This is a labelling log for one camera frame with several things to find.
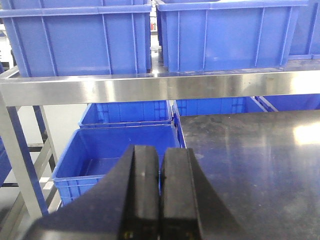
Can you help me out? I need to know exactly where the blue crate on shelf middle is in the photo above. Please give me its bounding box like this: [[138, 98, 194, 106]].
[[155, 0, 308, 73]]

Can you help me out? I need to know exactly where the blue crate on shelf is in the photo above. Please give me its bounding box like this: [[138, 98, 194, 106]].
[[288, 0, 320, 60], [155, 0, 308, 73], [0, 0, 152, 77]]

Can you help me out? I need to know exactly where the blue floor bin far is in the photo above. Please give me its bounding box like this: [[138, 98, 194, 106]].
[[78, 100, 173, 128]]

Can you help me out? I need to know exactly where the blue crate on shelf right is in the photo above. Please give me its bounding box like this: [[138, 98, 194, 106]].
[[288, 0, 320, 60]]

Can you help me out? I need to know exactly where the stainless steel shelf frame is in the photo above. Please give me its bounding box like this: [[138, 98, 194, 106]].
[[0, 66, 320, 240]]

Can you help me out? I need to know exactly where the blue floor bin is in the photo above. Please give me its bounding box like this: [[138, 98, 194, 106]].
[[52, 124, 181, 206], [78, 100, 173, 128]]

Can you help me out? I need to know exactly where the blue floor bin near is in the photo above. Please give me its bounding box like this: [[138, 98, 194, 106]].
[[52, 124, 181, 206]]

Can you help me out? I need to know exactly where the blue bin behind table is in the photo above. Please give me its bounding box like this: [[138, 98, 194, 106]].
[[172, 94, 320, 148]]

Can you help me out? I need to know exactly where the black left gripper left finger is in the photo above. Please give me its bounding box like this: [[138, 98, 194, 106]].
[[27, 145, 160, 240]]

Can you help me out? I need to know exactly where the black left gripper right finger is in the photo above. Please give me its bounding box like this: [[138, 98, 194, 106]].
[[160, 148, 248, 240]]

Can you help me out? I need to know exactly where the blue crate on shelf left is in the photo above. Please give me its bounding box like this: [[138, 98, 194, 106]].
[[0, 0, 152, 77]]

